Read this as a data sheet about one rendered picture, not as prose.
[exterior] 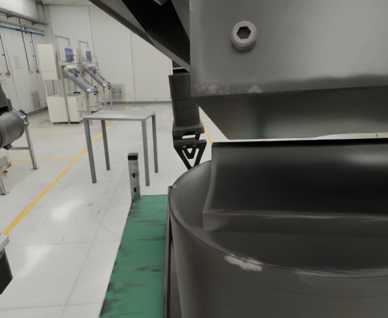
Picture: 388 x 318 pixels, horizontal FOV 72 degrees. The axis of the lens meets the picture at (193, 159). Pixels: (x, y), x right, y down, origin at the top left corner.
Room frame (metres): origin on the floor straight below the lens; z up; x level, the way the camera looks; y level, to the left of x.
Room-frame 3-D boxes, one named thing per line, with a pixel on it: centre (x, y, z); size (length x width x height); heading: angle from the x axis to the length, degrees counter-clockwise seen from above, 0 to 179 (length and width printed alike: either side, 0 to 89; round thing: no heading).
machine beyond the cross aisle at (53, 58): (6.51, 3.02, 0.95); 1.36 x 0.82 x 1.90; 94
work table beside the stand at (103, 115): (3.11, 0.84, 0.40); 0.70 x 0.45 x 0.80; 83
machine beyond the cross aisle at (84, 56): (7.96, 3.11, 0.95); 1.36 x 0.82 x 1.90; 94
